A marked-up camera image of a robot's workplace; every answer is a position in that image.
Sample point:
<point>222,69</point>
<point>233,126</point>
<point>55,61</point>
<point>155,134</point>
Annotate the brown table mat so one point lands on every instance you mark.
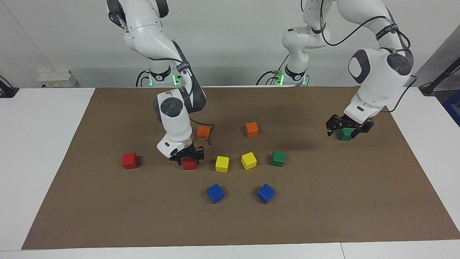
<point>230,223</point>

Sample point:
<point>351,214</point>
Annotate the white power box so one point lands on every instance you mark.
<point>57,79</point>

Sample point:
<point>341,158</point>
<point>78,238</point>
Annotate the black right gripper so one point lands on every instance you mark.
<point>187,153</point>

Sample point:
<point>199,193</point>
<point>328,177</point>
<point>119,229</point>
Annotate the green wooden cube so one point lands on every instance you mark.
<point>278,158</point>
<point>344,134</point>

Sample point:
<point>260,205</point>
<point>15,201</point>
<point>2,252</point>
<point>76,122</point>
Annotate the black camera stand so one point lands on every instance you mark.
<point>438,79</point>

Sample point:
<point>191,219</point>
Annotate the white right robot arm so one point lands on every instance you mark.
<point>143,32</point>

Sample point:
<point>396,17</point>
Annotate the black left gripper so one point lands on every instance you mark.
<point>350,122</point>

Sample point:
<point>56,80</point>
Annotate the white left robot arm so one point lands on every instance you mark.
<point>377,72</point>

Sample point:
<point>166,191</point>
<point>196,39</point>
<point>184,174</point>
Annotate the yellow wooden cube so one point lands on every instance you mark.
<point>249,160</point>
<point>222,164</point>

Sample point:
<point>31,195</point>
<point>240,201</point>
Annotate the orange wooden cube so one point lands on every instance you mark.
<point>252,129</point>
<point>203,132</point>

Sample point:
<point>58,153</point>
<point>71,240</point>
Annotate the blue wooden cube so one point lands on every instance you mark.
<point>266,193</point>
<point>215,193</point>

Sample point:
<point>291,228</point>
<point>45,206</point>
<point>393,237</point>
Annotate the red wooden cube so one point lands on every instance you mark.
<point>129,160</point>
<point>189,165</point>

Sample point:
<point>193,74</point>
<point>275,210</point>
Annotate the black clamp mount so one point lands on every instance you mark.
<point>7,91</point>

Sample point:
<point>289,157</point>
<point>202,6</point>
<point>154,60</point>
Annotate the blue crate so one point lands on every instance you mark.
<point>453,108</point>

